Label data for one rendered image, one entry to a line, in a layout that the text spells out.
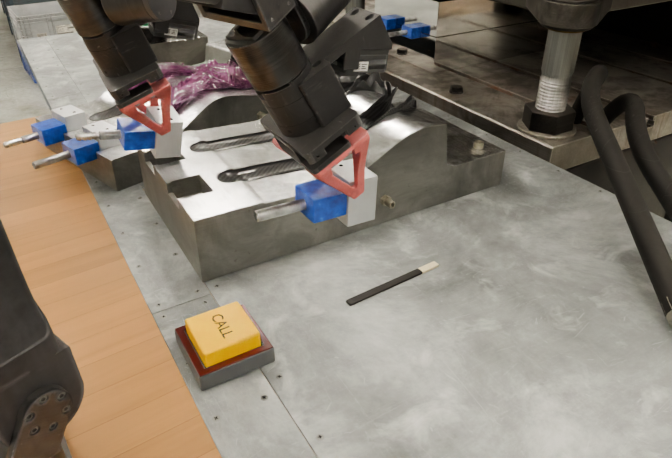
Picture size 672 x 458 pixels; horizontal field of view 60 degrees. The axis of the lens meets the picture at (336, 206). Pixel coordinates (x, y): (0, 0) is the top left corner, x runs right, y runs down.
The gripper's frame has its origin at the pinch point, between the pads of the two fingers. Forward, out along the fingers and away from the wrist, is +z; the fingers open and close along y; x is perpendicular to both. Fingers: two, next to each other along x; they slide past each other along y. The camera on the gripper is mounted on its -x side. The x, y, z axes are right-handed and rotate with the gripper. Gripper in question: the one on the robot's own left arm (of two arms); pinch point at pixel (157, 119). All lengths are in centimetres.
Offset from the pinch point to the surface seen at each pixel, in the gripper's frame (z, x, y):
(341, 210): 1.4, -11.2, -30.4
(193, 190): 6.9, 0.8, -8.4
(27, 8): 103, 31, 365
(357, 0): 39, -66, 69
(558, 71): 28, -67, -5
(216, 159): 6.9, -4.0, -4.9
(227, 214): 4.1, -1.1, -19.0
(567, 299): 20, -30, -45
